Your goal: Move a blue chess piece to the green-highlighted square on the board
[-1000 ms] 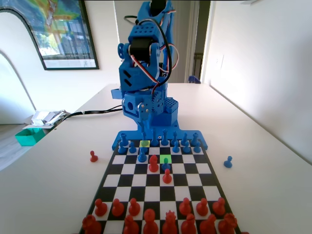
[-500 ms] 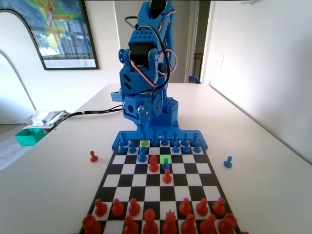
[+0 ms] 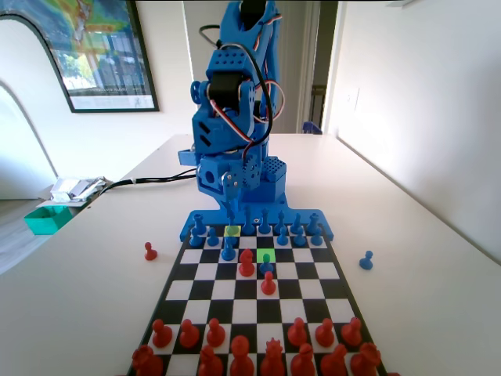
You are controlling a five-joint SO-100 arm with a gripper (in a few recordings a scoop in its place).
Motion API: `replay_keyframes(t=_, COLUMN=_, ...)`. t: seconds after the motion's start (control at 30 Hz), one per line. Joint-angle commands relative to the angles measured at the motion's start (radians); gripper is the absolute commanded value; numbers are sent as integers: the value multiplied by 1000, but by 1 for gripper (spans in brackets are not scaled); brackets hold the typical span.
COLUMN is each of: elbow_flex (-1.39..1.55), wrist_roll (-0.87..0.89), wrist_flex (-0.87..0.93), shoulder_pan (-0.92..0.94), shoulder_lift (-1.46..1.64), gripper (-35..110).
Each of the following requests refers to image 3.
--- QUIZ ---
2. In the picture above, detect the green plastic box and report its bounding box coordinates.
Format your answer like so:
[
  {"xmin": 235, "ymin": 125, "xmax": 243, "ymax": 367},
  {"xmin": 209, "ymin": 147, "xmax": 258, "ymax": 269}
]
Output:
[{"xmin": 23, "ymin": 205, "xmax": 74, "ymax": 236}]

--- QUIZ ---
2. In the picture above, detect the blue chess king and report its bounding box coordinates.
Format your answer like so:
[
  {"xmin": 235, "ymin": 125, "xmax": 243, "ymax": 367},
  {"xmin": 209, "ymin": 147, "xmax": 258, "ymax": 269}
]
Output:
[{"xmin": 241, "ymin": 203, "xmax": 254, "ymax": 237}]

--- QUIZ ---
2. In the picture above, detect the red chess queen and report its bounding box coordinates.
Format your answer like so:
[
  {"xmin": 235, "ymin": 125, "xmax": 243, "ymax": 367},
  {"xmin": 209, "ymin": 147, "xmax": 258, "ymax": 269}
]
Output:
[{"xmin": 259, "ymin": 338, "xmax": 286, "ymax": 376}]

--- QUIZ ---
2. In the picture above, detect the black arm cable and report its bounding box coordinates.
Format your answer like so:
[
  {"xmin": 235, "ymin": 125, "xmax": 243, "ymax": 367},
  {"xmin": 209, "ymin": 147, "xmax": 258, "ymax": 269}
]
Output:
[{"xmin": 197, "ymin": 23, "xmax": 274, "ymax": 154}]

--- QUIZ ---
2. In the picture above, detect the blue chess queen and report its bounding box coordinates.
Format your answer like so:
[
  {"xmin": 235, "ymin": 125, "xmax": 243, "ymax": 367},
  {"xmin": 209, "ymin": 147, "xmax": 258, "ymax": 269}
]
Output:
[{"xmin": 258, "ymin": 207, "xmax": 272, "ymax": 236}]

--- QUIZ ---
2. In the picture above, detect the black framed map poster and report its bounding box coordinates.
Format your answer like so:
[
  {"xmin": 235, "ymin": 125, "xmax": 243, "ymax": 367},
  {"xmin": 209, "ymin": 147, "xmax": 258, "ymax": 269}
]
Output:
[{"xmin": 0, "ymin": 0, "xmax": 160, "ymax": 114}]

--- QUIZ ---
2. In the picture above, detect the white curved arch structure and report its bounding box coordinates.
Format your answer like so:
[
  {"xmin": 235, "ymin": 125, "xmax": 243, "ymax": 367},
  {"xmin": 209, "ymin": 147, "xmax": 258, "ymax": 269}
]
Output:
[{"xmin": 0, "ymin": 10, "xmax": 75, "ymax": 201}]

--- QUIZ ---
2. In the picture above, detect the red chess rook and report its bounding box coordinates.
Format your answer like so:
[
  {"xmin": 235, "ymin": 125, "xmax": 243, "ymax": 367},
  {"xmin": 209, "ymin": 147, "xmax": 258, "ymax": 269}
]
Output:
[
  {"xmin": 350, "ymin": 342, "xmax": 382, "ymax": 376},
  {"xmin": 131, "ymin": 344, "xmax": 164, "ymax": 376}
]

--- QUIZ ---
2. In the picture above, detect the red chess bishop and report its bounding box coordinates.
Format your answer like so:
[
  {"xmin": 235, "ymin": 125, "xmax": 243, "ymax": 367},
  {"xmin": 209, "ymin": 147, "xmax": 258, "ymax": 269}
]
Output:
[
  {"xmin": 290, "ymin": 343, "xmax": 316, "ymax": 376},
  {"xmin": 197, "ymin": 344, "xmax": 225, "ymax": 376}
]

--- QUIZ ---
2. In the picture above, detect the black and white chessboard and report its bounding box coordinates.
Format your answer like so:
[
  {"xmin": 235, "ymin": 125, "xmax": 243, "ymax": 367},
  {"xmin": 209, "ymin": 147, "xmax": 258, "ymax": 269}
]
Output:
[{"xmin": 125, "ymin": 225, "xmax": 388, "ymax": 376}]

